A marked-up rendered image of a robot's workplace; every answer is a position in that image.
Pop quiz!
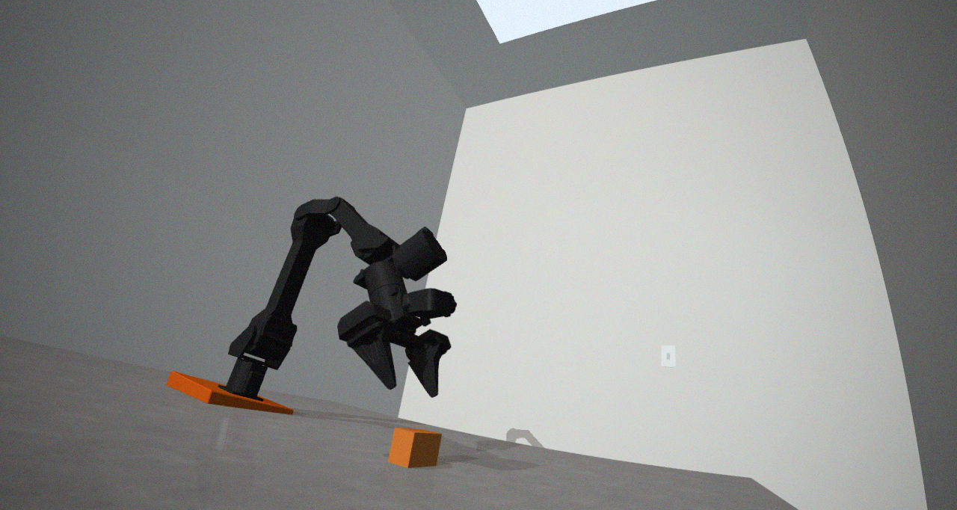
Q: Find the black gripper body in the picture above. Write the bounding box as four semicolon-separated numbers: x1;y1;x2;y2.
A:
337;284;451;360

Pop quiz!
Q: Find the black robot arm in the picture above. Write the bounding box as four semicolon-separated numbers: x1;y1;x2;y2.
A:
218;196;457;402

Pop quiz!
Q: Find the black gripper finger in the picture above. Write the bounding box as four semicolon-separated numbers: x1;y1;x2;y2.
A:
408;344;448;398
347;322;396;390

